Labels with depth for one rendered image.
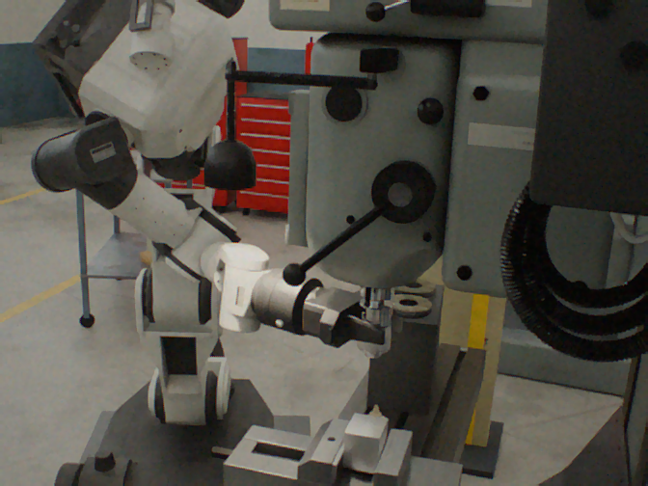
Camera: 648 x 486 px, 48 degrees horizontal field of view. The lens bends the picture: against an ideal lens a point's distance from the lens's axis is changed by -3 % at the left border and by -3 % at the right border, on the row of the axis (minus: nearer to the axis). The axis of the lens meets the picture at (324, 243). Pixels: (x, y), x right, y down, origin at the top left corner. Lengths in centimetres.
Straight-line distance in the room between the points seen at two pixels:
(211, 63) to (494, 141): 64
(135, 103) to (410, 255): 58
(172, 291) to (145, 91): 57
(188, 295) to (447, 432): 66
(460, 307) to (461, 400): 138
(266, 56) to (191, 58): 945
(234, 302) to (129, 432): 101
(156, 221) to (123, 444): 85
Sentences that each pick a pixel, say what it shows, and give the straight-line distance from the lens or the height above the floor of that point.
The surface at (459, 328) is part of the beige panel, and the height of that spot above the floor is 53.
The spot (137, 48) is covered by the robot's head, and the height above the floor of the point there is 159.
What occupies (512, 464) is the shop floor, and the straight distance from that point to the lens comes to 310.
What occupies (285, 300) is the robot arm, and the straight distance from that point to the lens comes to 108.
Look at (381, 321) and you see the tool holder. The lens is 103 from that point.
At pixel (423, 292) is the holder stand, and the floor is 113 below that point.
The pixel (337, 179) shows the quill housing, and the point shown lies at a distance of 91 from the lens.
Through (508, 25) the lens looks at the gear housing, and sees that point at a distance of 83.
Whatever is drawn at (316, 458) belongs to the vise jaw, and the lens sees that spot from 110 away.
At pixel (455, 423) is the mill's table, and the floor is 93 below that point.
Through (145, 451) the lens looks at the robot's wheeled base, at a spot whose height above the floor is 57.
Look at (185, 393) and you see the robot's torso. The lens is 190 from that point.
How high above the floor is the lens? 165
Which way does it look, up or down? 17 degrees down
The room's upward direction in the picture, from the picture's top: 2 degrees clockwise
